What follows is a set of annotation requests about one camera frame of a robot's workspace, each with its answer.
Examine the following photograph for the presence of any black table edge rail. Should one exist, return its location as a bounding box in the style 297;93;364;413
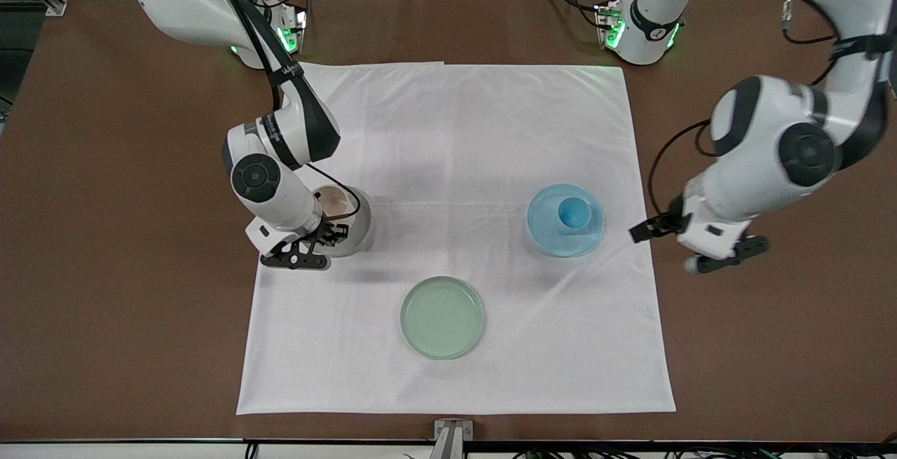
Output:
0;438;897;454

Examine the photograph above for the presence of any aluminium table bracket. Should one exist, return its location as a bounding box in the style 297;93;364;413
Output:
433;418;474;459

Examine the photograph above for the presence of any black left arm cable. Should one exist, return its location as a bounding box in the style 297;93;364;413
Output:
646;119;712;216

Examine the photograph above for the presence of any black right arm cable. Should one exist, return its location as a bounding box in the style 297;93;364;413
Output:
203;0;362;220

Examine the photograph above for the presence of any green plate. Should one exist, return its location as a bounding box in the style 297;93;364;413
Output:
400;276;486;360

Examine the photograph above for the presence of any white cloth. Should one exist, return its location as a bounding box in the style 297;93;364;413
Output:
236;61;677;416

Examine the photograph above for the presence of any blue cup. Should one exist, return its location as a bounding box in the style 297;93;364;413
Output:
557;197;593;230

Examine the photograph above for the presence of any white ceramic cup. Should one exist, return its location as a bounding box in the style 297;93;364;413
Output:
308;186;372;258

